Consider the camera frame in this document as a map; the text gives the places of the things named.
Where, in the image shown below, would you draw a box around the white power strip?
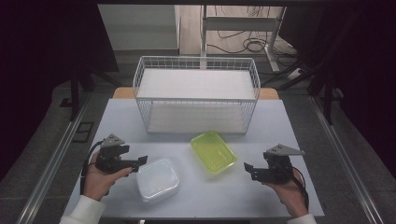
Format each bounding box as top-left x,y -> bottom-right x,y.
286,68 -> 304,80

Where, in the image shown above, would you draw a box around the wooden board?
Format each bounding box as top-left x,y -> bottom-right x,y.
111,87 -> 280,101

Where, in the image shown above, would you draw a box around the person's left hand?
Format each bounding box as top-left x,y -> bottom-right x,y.
82,152 -> 134,202

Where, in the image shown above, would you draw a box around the white metal desk frame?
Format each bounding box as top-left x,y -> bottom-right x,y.
200,5 -> 288,73

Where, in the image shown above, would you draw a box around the black floor cables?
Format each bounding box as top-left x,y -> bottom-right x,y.
206,6 -> 298,68

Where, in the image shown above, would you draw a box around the white wire basket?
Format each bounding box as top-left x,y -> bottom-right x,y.
133,55 -> 262,135

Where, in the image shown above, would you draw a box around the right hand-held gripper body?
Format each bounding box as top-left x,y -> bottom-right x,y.
262,143 -> 306,185

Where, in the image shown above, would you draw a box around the hand-held gripper black cable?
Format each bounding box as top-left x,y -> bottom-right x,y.
290,166 -> 310,211
79,140 -> 105,195

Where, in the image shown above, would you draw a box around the white lidded plastic container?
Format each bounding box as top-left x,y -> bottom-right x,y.
135,158 -> 181,203

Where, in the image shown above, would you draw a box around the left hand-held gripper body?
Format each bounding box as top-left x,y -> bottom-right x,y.
94,133 -> 140,174

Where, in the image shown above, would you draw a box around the metal floor rail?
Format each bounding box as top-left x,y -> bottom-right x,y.
15,92 -> 92,224
308,95 -> 386,224

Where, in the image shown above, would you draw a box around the black floor plate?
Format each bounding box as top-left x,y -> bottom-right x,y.
71,121 -> 95,144

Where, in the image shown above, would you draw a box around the person's right hand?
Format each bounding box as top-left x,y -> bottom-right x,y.
264,170 -> 309,217

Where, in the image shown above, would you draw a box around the black stand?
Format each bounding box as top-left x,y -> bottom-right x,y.
60,62 -> 121,122
261,12 -> 345,126

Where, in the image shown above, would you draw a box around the yellow-green plastic tray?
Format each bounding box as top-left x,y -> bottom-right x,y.
190,131 -> 239,175

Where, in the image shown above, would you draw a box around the left hand-held gripper black cable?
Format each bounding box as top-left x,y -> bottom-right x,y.
79,140 -> 105,195

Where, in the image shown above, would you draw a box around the white cabinet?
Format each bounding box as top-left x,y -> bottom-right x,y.
97,4 -> 181,57

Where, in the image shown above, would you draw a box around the right hand-held gripper black cable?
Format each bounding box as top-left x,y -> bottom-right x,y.
290,166 -> 310,211

